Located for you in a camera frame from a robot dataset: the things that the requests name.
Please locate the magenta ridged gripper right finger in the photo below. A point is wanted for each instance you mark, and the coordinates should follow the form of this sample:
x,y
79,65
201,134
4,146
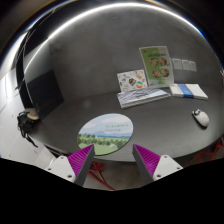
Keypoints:
x,y
152,166

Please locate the red metal table frame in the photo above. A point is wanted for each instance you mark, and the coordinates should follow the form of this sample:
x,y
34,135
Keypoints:
x,y
122,176

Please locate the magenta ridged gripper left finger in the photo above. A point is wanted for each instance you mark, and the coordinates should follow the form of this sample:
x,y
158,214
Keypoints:
x,y
74,167

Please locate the white computer mouse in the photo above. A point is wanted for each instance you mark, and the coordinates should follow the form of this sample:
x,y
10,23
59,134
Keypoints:
x,y
201,117

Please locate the white paper on wall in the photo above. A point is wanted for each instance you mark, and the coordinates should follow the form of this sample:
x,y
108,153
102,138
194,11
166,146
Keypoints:
x,y
186,65
193,66
177,63

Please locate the green poster with food photos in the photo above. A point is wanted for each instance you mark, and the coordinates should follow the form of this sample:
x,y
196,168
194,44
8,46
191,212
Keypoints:
x,y
158,66

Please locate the white illustrated sticker card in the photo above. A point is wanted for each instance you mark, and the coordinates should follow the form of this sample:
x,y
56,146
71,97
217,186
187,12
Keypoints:
x,y
132,80

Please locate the round landscape print mouse pad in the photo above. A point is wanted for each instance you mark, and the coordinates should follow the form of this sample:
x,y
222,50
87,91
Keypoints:
x,y
108,133

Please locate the white and blue book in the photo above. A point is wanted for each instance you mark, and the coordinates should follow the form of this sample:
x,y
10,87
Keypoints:
x,y
188,91

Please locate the black bag on floor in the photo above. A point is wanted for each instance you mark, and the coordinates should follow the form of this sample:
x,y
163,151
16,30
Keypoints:
x,y
25,125

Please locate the black panel board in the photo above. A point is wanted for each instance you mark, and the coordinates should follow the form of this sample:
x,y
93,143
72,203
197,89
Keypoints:
x,y
45,93

